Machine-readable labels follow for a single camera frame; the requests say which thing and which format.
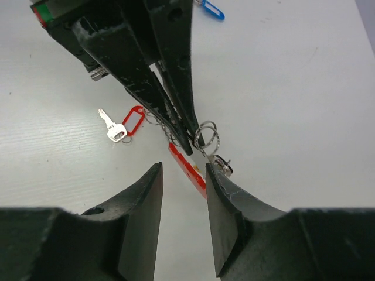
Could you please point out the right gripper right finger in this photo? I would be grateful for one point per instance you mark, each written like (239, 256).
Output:
(252, 240)

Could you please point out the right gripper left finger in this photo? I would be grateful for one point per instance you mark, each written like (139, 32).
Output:
(115, 240)

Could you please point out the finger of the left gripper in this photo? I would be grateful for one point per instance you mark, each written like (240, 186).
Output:
(171, 23)

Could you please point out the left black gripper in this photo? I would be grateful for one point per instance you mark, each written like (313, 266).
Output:
(99, 34)

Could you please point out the key with yellow tag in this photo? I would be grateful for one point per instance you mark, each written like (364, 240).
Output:
(222, 165)

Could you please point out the key with red tag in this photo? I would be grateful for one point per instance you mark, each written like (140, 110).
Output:
(124, 131)

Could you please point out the key with blue tag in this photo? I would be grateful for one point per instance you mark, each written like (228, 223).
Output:
(210, 9)

